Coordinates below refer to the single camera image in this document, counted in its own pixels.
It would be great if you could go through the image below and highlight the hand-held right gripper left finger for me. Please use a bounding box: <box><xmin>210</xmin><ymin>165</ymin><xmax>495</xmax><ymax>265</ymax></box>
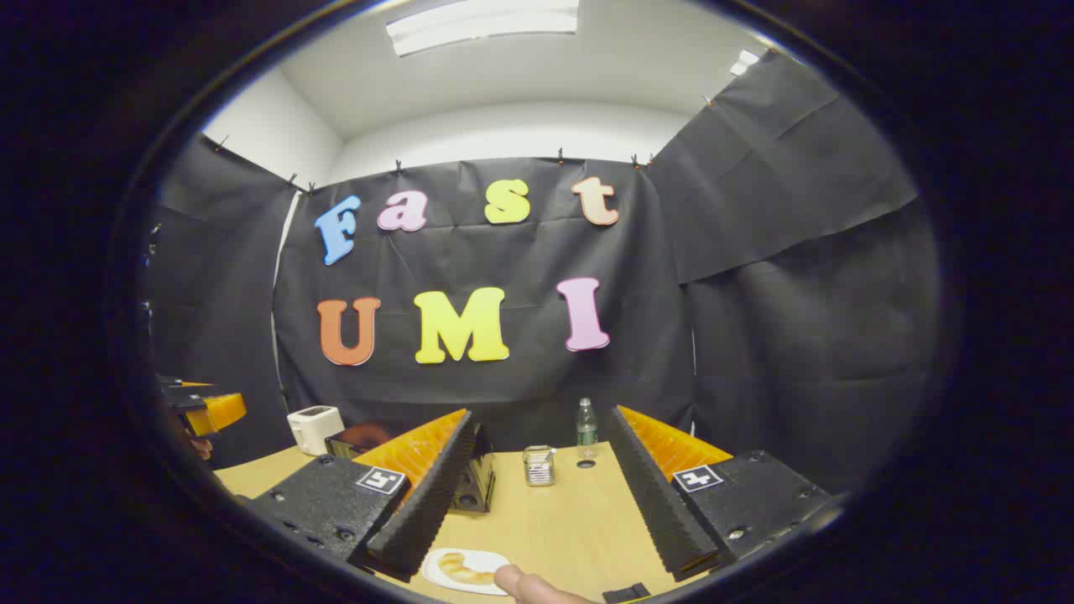
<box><xmin>248</xmin><ymin>409</ymin><xmax>475</xmax><ymax>584</ymax></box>

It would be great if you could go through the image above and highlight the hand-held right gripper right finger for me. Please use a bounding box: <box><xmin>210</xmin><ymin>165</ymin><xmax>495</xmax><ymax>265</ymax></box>
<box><xmin>606</xmin><ymin>405</ymin><xmax>836</xmax><ymax>581</ymax></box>

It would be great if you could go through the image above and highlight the black electric oven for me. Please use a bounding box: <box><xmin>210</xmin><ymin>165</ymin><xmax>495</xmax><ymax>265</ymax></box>
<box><xmin>326</xmin><ymin>422</ymin><xmax>496</xmax><ymax>514</ymax></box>

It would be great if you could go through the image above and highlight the golden croissant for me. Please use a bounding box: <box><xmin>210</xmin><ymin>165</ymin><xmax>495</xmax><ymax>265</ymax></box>
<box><xmin>438</xmin><ymin>554</ymin><xmax>498</xmax><ymax>586</ymax></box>

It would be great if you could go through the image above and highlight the white plate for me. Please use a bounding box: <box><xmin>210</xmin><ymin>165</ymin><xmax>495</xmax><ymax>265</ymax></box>
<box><xmin>421</xmin><ymin>548</ymin><xmax>511</xmax><ymax>596</ymax></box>

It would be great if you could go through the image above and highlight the white toaster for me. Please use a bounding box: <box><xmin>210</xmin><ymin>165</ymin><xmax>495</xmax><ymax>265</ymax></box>
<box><xmin>287</xmin><ymin>406</ymin><xmax>346</xmax><ymax>456</ymax></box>

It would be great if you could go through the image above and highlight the metal mesh holder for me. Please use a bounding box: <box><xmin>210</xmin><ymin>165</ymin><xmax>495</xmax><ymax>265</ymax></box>
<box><xmin>523</xmin><ymin>445</ymin><xmax>557</xmax><ymax>487</ymax></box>

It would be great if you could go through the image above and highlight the black backdrop cloth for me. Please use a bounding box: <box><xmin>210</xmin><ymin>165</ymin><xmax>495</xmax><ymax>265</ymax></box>
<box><xmin>147</xmin><ymin>50</ymin><xmax>941</xmax><ymax>496</ymax></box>

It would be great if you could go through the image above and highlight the long ceiling light panel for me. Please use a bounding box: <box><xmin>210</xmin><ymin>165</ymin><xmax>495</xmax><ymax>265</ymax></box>
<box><xmin>386</xmin><ymin>0</ymin><xmax>580</xmax><ymax>58</ymax></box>

